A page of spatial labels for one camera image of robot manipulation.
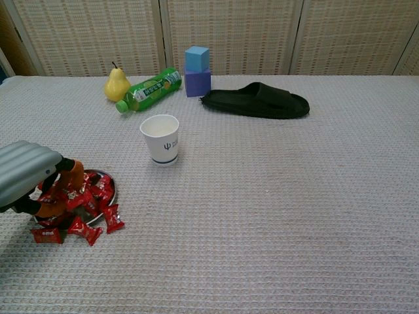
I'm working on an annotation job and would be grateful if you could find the white paper cup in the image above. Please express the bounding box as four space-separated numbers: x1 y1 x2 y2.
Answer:
139 114 180 167

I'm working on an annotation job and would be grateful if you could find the brown wooden board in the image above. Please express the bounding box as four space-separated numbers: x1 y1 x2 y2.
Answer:
0 0 39 77

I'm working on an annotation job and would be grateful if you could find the silver metal plate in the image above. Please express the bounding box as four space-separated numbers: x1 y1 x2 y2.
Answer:
32 169 118 230

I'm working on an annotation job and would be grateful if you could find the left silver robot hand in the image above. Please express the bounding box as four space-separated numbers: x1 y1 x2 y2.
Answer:
0 139 86 219

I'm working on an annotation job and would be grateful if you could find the yellow pear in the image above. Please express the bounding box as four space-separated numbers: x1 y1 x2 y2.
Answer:
103 61 132 102

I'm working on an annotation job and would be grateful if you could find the bamboo folding screen panel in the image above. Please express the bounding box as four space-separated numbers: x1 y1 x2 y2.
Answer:
6 0 164 77
160 0 304 76
392 19 419 76
289 0 419 76

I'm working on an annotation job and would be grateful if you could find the white woven tablecloth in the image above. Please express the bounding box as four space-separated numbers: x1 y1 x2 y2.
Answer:
0 74 419 314

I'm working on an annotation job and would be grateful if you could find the purple foam cube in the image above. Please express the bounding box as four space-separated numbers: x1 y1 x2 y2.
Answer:
183 65 212 98

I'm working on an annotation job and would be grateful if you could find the green drink bottle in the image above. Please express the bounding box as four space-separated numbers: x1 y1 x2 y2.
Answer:
115 67 183 114

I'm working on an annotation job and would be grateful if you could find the light blue foam cube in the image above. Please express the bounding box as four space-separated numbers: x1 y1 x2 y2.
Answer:
185 45 210 73

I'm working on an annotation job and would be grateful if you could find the black slipper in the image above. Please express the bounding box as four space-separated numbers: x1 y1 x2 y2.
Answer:
199 81 310 120

